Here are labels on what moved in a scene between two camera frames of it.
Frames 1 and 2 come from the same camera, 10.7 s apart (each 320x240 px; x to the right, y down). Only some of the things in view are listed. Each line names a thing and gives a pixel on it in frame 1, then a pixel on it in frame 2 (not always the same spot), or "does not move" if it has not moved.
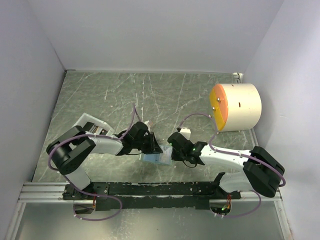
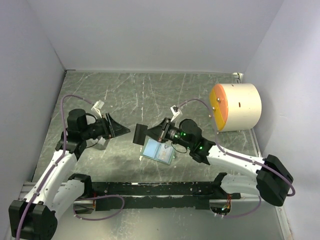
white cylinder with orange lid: (235, 106) does not move
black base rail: (112, 195) does not move
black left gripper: (154, 147) → (111, 128)
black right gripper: (175, 157) → (159, 132)
